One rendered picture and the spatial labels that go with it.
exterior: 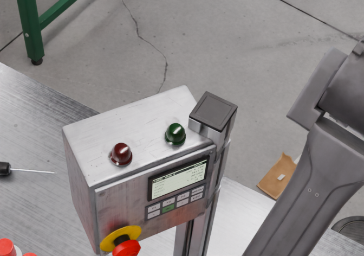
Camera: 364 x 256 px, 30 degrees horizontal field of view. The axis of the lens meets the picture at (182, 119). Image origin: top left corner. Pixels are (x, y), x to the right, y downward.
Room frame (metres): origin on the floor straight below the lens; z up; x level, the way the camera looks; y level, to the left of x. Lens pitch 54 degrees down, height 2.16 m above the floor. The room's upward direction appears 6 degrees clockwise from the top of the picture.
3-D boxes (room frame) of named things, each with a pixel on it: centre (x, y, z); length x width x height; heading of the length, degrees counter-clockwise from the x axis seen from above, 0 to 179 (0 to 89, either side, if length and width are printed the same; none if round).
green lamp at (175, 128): (0.46, 0.01, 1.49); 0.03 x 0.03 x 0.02
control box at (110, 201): (0.46, 0.05, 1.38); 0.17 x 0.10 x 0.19; 121
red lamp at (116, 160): (0.42, 0.07, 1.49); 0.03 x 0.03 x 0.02
